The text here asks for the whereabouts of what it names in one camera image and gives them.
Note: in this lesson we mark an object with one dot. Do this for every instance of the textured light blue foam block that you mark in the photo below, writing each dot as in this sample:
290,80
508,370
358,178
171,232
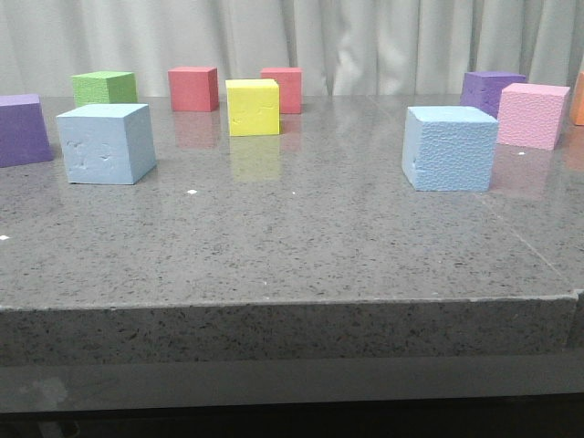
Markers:
448,148

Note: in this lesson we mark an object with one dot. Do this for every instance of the smooth light blue foam block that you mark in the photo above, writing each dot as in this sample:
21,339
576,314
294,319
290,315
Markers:
107,143

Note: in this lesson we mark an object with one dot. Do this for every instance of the red foam block behind yellow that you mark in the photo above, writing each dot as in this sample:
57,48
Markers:
289,81

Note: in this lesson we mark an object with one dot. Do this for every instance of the red foam block left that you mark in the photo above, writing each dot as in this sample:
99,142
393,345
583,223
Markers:
194,88

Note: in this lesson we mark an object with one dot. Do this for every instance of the grey-white curtain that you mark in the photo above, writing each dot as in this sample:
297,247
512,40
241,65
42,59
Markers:
342,47

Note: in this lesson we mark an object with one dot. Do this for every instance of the purple foam block right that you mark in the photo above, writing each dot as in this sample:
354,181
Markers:
482,89

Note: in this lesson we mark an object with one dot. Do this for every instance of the purple foam block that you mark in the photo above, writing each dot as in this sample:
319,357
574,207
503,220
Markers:
482,89
23,131

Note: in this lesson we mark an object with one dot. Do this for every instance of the green foam block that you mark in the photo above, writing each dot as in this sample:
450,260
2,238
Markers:
104,87

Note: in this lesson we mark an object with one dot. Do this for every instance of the pink foam block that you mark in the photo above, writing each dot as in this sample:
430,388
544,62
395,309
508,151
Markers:
531,115

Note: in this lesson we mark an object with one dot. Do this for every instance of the purple foam block left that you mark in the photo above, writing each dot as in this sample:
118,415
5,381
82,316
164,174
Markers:
23,131

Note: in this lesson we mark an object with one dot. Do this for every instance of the orange foam block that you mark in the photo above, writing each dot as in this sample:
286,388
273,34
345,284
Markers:
576,112

